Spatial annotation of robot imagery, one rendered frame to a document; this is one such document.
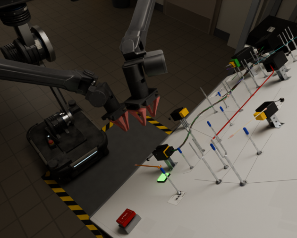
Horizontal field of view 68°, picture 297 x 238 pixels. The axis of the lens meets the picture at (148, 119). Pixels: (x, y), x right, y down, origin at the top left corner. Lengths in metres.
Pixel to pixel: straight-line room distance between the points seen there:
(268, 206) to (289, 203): 0.04
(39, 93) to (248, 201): 2.69
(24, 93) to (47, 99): 0.32
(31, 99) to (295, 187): 2.73
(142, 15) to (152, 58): 0.20
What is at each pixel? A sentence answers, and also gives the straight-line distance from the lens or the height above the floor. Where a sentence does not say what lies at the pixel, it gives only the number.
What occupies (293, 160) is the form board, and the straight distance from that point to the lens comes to 0.59.
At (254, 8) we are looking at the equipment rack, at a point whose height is 1.30.
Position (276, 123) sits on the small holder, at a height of 1.30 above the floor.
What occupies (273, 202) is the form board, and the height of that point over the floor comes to 1.36.
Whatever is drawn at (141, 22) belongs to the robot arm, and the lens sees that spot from 0.77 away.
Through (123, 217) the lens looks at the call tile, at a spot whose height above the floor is 1.10.
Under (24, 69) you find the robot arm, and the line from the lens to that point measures 0.72.
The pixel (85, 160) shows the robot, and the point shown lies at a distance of 1.91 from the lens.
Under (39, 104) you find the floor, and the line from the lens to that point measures 2.81.
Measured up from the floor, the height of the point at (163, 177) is 1.07.
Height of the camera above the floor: 1.79
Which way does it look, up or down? 49 degrees down
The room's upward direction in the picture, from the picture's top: straight up
